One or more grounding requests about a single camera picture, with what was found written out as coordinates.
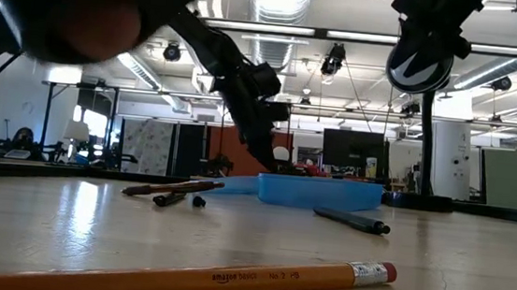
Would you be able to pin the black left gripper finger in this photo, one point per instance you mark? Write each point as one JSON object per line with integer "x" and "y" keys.
{"x": 274, "y": 141}
{"x": 258, "y": 147}

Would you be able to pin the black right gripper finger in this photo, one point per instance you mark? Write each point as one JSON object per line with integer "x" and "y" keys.
{"x": 400, "y": 47}
{"x": 441, "y": 69}

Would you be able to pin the blue plastic supply box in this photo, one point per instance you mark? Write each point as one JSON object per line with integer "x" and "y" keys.
{"x": 320, "y": 192}

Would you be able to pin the black marker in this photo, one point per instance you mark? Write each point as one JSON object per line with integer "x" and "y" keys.
{"x": 198, "y": 201}
{"x": 167, "y": 199}

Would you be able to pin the black pen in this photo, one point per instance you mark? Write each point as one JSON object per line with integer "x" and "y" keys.
{"x": 355, "y": 221}

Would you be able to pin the yellow pencil with eraser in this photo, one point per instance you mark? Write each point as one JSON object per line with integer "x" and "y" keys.
{"x": 181, "y": 281}

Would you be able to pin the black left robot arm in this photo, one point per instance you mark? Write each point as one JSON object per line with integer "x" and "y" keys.
{"x": 87, "y": 8}

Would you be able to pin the white globe lamp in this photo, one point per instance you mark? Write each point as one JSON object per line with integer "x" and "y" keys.
{"x": 285, "y": 153}

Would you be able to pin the orange partition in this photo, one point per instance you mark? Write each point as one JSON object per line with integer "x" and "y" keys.
{"x": 229, "y": 142}

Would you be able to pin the black ceiling spotlight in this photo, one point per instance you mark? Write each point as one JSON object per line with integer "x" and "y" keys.
{"x": 172, "y": 52}
{"x": 334, "y": 60}
{"x": 501, "y": 83}

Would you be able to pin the black partition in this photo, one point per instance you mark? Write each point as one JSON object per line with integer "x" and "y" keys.
{"x": 190, "y": 150}

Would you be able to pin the black desk lamp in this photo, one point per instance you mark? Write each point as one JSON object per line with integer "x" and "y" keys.
{"x": 425, "y": 145}

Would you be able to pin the black computer monitor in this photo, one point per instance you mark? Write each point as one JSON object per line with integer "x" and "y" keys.
{"x": 354, "y": 151}

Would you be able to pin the white round pillar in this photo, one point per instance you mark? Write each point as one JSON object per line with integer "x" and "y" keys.
{"x": 451, "y": 162}

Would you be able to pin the yellow and white can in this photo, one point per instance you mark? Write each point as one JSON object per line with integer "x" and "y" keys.
{"x": 371, "y": 166}

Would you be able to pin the grey patterned partition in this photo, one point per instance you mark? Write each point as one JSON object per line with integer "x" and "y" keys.
{"x": 145, "y": 147}

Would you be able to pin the white lampshade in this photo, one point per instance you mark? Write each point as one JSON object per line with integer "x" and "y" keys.
{"x": 76, "y": 131}

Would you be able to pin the person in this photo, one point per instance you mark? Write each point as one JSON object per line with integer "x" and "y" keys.
{"x": 23, "y": 139}

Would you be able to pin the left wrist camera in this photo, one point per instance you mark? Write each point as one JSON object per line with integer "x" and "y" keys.
{"x": 264, "y": 80}

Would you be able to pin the black rack frame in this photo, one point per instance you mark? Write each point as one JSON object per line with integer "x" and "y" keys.
{"x": 112, "y": 127}

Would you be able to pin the black metal table frame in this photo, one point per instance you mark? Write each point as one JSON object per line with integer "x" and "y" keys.
{"x": 26, "y": 169}

